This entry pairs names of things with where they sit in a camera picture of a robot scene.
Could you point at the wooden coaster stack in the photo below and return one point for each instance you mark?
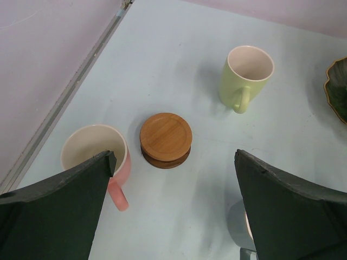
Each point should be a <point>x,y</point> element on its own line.
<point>165,140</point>

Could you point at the green mug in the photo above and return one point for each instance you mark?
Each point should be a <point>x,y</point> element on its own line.
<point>244,74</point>

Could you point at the three-tier dark cake stand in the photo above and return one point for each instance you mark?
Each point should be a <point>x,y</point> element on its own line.
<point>335,88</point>

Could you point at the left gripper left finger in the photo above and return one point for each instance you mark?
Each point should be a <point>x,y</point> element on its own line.
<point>56,218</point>

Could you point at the grey mug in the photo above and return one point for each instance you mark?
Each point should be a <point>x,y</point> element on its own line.
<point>240,232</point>

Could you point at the left aluminium frame post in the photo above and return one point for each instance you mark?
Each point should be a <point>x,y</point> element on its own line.
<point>46,49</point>

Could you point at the pink mug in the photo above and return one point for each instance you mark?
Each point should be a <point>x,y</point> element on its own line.
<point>91,140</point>

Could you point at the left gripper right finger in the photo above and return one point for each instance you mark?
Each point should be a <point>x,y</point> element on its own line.
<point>290,217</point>

